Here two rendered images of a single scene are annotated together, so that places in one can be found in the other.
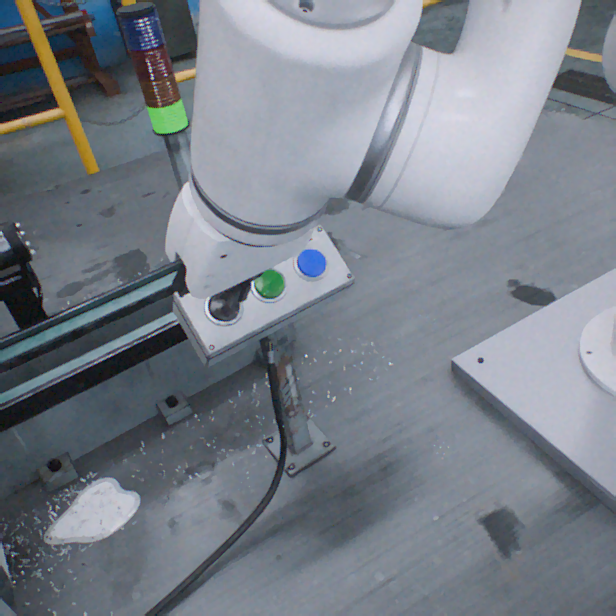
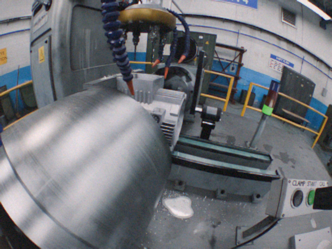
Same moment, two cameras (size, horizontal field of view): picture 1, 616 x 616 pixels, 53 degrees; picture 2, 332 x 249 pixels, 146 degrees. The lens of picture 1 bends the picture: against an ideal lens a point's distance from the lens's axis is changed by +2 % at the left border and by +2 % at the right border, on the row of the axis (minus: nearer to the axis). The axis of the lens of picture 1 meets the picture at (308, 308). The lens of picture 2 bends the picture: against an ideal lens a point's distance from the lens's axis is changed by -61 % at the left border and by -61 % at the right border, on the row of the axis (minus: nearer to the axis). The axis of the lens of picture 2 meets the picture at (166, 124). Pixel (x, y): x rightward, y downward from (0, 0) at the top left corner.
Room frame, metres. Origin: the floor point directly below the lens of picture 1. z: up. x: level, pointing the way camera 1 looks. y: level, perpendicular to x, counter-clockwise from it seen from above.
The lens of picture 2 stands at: (0.27, 0.23, 1.21)
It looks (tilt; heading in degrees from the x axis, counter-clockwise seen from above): 30 degrees down; 41
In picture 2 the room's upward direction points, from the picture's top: 6 degrees clockwise
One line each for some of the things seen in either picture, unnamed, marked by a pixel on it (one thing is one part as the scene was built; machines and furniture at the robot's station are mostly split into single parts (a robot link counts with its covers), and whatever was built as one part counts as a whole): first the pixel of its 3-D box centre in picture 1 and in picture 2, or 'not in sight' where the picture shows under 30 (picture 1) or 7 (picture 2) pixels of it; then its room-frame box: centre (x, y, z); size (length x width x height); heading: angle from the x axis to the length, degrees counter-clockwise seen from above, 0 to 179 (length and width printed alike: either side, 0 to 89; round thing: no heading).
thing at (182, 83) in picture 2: not in sight; (174, 88); (0.83, 0.67, 1.04); 0.41 x 0.25 x 0.25; 27
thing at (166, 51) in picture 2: not in sight; (164, 63); (3.05, 2.93, 0.99); 1.02 x 0.49 x 1.98; 112
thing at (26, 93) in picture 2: not in sight; (37, 93); (-0.50, 4.91, 0.43); 1.20 x 0.94 x 0.85; 24
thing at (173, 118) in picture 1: (167, 115); (267, 109); (1.05, 0.18, 1.05); 0.06 x 0.06 x 0.04
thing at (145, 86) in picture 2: not in sight; (141, 87); (0.52, 0.56, 1.11); 0.12 x 0.11 x 0.07; 117
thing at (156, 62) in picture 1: (151, 59); (272, 94); (1.05, 0.18, 1.14); 0.06 x 0.06 x 0.04
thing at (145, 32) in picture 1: (141, 29); (274, 86); (1.05, 0.18, 1.19); 0.06 x 0.06 x 0.04
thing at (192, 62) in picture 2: not in sight; (189, 66); (1.12, 0.78, 1.16); 0.33 x 0.26 x 0.42; 27
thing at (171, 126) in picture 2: not in sight; (151, 115); (0.53, 0.52, 1.01); 0.20 x 0.19 x 0.19; 117
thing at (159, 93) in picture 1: (159, 88); (269, 102); (1.05, 0.18, 1.10); 0.06 x 0.06 x 0.04
